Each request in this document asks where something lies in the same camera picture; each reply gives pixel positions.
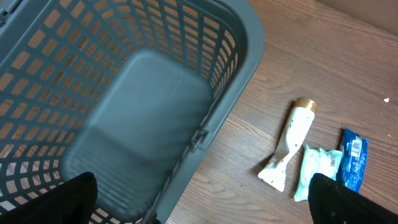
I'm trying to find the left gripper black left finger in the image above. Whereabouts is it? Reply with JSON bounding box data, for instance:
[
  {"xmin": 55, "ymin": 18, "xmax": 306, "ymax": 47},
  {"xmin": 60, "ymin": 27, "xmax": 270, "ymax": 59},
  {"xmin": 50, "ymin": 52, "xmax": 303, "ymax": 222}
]
[{"xmin": 1, "ymin": 172, "xmax": 98, "ymax": 224}]

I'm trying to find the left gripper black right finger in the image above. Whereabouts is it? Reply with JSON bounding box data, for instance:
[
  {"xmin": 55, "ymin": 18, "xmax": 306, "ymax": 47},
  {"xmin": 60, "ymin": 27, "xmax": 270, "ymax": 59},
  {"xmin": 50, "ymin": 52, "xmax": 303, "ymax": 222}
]
[{"xmin": 308, "ymin": 173, "xmax": 397, "ymax": 224}]

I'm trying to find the light blue snack packet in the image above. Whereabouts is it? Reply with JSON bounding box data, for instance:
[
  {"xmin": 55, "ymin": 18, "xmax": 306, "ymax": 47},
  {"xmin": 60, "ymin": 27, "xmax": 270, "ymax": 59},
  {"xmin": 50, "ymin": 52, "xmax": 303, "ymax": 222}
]
[{"xmin": 294, "ymin": 144, "xmax": 343, "ymax": 202}]

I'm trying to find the white tube gold cap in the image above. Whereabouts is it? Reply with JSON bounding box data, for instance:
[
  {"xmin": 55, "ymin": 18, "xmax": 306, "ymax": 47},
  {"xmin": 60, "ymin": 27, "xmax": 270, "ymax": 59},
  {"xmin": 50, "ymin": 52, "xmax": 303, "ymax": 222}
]
[{"xmin": 258, "ymin": 97, "xmax": 317, "ymax": 192}]

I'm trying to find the grey plastic basket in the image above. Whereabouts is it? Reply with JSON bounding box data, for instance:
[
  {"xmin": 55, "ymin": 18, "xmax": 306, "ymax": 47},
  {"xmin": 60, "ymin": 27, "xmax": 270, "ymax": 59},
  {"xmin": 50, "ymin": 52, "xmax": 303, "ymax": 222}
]
[{"xmin": 1, "ymin": 0, "xmax": 264, "ymax": 223}]

